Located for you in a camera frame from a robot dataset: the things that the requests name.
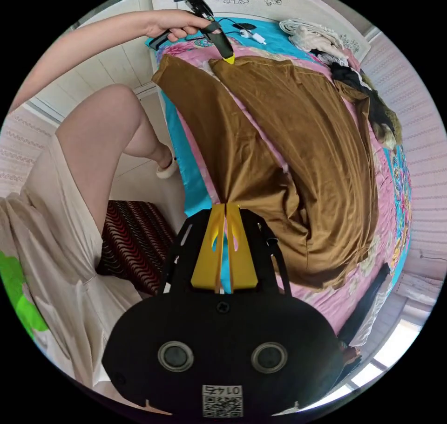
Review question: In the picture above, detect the brown long sleeve shirt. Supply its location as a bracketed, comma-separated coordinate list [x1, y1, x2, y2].
[151, 54, 380, 291]

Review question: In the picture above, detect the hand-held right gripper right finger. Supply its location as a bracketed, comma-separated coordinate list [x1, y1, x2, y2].
[227, 204, 259, 293]

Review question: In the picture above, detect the person's left forearm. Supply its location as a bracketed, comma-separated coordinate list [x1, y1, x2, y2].
[7, 11, 153, 116]

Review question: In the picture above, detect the pile of clothes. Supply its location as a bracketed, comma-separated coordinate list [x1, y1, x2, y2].
[279, 18, 403, 149]

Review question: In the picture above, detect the person's body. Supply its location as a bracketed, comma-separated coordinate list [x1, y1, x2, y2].
[0, 83, 186, 398]

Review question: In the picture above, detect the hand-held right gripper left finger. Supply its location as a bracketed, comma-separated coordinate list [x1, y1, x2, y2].
[190, 204, 227, 291]

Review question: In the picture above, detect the window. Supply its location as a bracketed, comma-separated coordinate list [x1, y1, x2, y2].
[333, 317, 425, 398]

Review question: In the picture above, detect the dark red patterned stool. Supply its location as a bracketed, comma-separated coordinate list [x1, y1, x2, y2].
[95, 200, 179, 296]

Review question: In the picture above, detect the black garment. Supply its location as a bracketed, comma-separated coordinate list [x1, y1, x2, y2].
[336, 262, 392, 344]

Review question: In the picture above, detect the person's left hand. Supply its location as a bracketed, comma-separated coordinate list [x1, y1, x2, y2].
[144, 10, 211, 43]

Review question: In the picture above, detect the white charger with black cable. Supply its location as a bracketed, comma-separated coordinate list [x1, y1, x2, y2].
[201, 17, 267, 46]

